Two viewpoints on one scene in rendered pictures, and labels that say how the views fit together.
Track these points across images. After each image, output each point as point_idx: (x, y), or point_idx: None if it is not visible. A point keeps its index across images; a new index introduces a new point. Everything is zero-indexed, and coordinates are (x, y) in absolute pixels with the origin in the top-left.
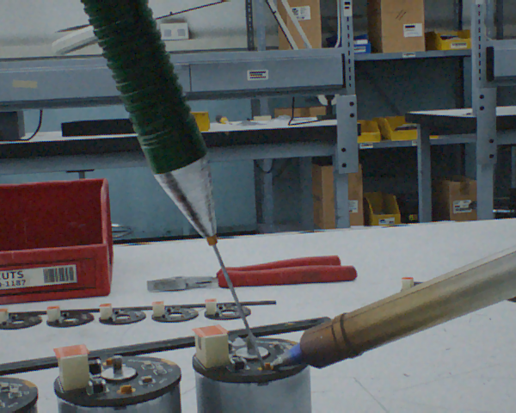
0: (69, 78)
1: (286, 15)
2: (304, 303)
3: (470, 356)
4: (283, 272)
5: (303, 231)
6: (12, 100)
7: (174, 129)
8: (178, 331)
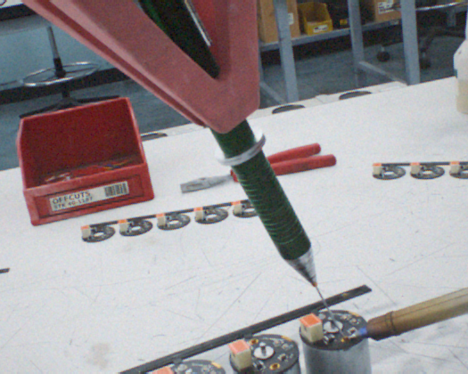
0: None
1: None
2: (302, 193)
3: (433, 237)
4: (281, 166)
5: None
6: None
7: (295, 239)
8: (219, 232)
